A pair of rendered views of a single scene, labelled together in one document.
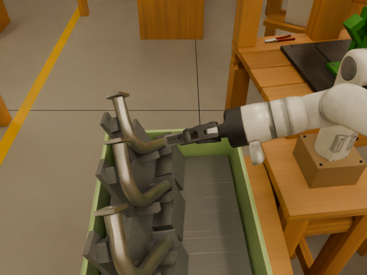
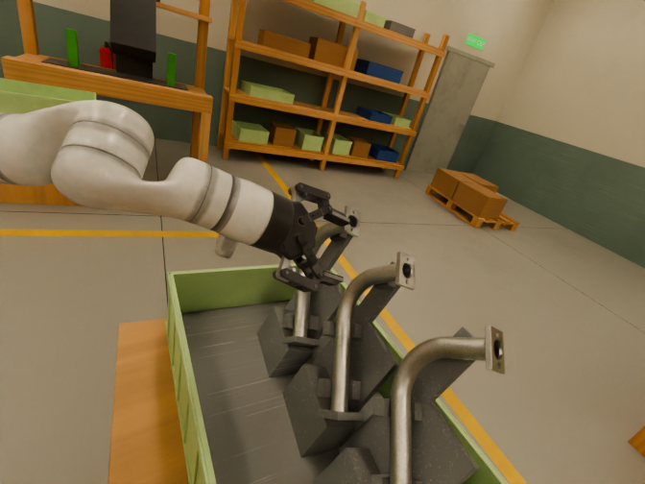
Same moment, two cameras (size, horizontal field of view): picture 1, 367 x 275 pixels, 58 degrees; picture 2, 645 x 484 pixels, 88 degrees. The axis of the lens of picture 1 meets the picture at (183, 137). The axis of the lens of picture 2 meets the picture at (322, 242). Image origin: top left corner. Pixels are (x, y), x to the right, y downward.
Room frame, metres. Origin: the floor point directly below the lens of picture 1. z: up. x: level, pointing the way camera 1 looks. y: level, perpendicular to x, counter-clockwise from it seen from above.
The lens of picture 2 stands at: (0.83, -0.24, 1.44)
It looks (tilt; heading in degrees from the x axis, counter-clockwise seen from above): 27 degrees down; 148
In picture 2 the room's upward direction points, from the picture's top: 16 degrees clockwise
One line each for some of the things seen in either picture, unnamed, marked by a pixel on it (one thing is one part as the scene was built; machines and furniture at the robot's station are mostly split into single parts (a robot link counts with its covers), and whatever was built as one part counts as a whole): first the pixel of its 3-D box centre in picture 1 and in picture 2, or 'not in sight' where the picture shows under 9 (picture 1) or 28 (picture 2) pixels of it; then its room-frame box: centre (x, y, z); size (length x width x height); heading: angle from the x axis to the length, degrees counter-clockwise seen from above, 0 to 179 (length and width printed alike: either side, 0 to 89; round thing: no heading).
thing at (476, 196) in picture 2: not in sight; (473, 197); (-2.46, 4.17, 0.22); 1.20 x 0.81 x 0.44; 175
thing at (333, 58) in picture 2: not in sight; (334, 90); (-3.89, 2.18, 1.12); 3.01 x 0.54 x 2.23; 90
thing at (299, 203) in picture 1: (318, 172); not in sight; (0.70, -0.45, 0.83); 0.32 x 0.32 x 0.04; 6
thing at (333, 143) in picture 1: (338, 127); not in sight; (0.70, -0.45, 1.03); 0.09 x 0.09 x 0.17; 17
